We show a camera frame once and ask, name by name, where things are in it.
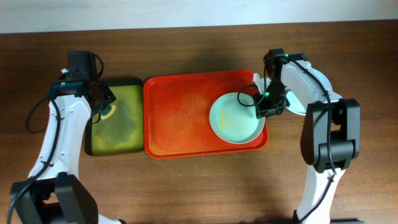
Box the yellow green scrub sponge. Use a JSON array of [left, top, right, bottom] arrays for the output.
[[99, 104, 116, 120]]

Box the light blue plate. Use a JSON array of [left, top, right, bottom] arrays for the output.
[[284, 70, 333, 116]]

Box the pale green plate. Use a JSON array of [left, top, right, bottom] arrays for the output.
[[209, 92, 266, 144]]

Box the red plastic serving tray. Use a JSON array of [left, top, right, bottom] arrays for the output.
[[143, 70, 269, 159]]

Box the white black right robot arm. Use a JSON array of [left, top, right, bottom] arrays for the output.
[[254, 49, 360, 223]]

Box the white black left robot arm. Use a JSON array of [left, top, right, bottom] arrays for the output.
[[7, 80, 122, 223]]

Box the black tray with yellow water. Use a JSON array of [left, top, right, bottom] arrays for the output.
[[84, 77, 144, 156]]

